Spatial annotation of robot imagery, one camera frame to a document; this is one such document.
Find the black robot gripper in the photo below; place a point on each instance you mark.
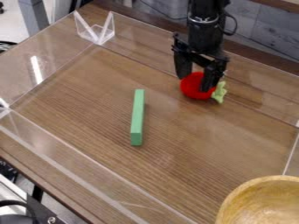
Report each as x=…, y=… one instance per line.
x=214, y=61

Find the red plush fruit green leaves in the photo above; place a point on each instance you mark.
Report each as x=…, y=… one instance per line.
x=190, y=87

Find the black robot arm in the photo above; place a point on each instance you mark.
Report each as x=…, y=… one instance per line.
x=199, y=45

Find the green rectangular block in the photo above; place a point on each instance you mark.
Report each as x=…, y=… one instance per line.
x=138, y=118

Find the grey table leg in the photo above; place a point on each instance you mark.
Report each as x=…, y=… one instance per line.
x=34, y=15

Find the wooden bowl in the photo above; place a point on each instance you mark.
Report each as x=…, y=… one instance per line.
x=266, y=200

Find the clear acrylic enclosure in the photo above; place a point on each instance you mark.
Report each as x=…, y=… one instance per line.
x=67, y=85

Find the black device with cable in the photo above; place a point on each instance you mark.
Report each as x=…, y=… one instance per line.
x=27, y=212

